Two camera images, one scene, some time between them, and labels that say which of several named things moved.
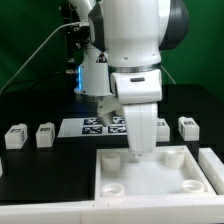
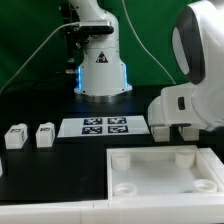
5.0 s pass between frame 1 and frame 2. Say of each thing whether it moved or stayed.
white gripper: moved
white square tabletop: moved
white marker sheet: stayed
